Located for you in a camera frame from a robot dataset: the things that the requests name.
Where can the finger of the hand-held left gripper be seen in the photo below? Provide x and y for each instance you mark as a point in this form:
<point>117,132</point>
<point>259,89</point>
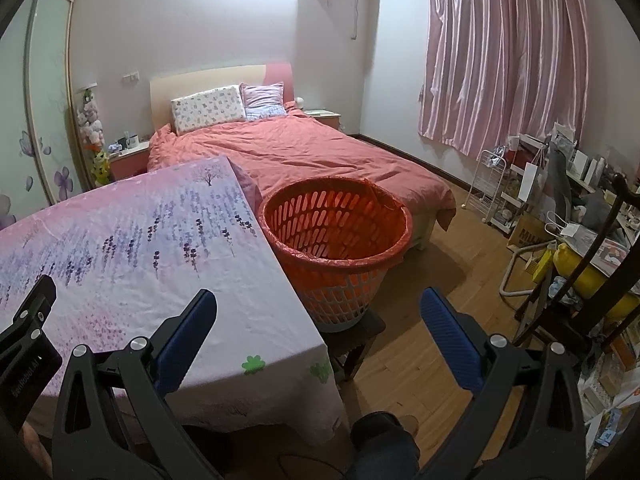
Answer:
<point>35,310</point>

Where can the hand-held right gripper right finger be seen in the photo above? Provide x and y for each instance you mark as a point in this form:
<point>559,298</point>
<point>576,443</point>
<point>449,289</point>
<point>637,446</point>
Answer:
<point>445,340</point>

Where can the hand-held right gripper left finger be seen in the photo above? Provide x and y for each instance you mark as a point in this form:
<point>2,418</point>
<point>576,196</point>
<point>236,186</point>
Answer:
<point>185,340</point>

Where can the orange plastic laundry basket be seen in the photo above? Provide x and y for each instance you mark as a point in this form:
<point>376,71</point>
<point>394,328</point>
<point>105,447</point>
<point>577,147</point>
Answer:
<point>345,280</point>

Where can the dark wooden stool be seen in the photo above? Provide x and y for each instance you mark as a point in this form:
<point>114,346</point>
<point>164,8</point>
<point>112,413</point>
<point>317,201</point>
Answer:
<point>352,345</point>

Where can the person's leg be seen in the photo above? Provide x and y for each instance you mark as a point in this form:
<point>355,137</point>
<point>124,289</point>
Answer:
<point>380,450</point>

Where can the brown cardboard box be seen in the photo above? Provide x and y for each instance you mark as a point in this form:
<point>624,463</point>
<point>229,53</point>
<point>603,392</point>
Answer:
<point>527,235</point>

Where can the yellow green plush toy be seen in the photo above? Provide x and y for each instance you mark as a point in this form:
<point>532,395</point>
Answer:
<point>101,165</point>

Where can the yellow bag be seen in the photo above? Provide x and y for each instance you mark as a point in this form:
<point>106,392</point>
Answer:
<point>590,270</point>

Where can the pink white nightstand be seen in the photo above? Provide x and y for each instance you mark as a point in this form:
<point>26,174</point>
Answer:
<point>127,162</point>
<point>325,120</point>

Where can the white paper bag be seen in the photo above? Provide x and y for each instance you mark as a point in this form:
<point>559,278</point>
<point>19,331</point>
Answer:
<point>532,180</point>

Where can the wardrobe with flower print doors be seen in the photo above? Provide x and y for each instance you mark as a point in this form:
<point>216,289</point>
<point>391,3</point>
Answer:
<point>45,110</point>

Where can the hanging plush toy column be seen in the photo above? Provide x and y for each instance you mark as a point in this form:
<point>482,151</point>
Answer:
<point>91,117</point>

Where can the salmon duvet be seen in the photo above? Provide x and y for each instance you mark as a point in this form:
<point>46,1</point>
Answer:
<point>320,155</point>

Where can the white floral pillow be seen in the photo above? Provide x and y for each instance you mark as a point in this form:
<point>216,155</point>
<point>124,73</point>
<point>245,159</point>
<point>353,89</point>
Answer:
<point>207,110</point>

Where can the pink striped pillow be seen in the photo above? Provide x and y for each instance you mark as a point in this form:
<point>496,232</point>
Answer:
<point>264,100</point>

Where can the cream pink headboard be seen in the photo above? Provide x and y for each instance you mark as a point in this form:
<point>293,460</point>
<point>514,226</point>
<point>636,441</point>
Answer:
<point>210,77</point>

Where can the pink striped curtain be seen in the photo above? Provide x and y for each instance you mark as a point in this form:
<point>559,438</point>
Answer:
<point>505,55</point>

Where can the white metal tube frame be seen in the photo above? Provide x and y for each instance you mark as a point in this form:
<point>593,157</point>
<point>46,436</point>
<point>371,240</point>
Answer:
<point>510,280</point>

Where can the black wooden chair frame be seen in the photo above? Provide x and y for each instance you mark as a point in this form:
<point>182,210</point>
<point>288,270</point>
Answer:
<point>600,240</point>

